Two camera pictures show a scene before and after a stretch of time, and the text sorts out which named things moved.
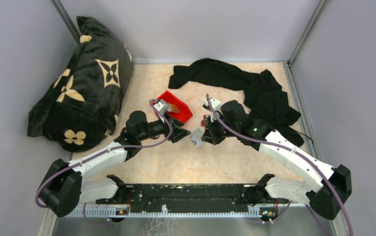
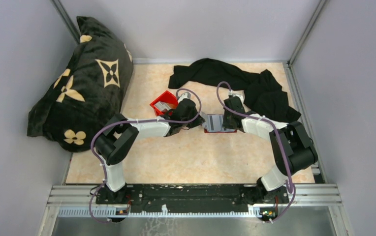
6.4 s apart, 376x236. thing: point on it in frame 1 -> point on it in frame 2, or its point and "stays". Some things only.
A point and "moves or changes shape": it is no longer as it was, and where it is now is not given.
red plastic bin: (185, 114) moves or changes shape
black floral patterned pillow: (79, 110) stays
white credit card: (196, 136) moves or changes shape
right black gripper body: (218, 131) -> (227, 120)
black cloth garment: (263, 93) stays
